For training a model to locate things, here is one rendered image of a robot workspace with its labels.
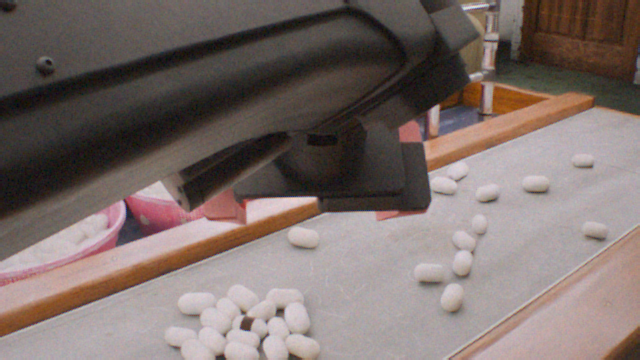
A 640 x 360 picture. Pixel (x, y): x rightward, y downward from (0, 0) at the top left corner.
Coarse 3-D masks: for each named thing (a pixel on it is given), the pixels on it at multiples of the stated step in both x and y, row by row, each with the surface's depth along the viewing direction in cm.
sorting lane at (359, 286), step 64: (576, 128) 123; (512, 192) 96; (576, 192) 96; (256, 256) 79; (320, 256) 79; (384, 256) 79; (448, 256) 79; (512, 256) 79; (576, 256) 79; (64, 320) 66; (128, 320) 67; (192, 320) 67; (320, 320) 67; (384, 320) 67; (448, 320) 67
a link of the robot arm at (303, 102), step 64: (0, 0) 10; (64, 0) 11; (128, 0) 12; (192, 0) 14; (256, 0) 15; (320, 0) 18; (384, 0) 21; (448, 0) 26; (0, 64) 10; (64, 64) 10; (128, 64) 11; (192, 64) 13; (256, 64) 15; (320, 64) 17; (384, 64) 21; (0, 128) 9; (64, 128) 10; (128, 128) 11; (192, 128) 13; (256, 128) 19; (0, 192) 9; (64, 192) 10; (128, 192) 15; (0, 256) 12
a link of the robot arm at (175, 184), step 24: (432, 72) 26; (456, 72) 26; (408, 96) 27; (432, 96) 26; (360, 120) 31; (384, 120) 29; (408, 120) 27; (240, 144) 29; (264, 144) 31; (288, 144) 33; (192, 168) 28; (216, 168) 30; (240, 168) 31; (168, 192) 34; (192, 192) 30; (216, 192) 31
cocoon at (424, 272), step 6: (420, 264) 74; (426, 264) 73; (432, 264) 73; (420, 270) 73; (426, 270) 73; (432, 270) 73; (438, 270) 73; (444, 270) 73; (420, 276) 73; (426, 276) 73; (432, 276) 73; (438, 276) 73; (444, 276) 73
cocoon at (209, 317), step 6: (204, 312) 65; (210, 312) 65; (216, 312) 65; (204, 318) 64; (210, 318) 64; (216, 318) 64; (222, 318) 64; (228, 318) 64; (204, 324) 64; (210, 324) 64; (216, 324) 63; (222, 324) 63; (228, 324) 64; (222, 330) 63; (228, 330) 64
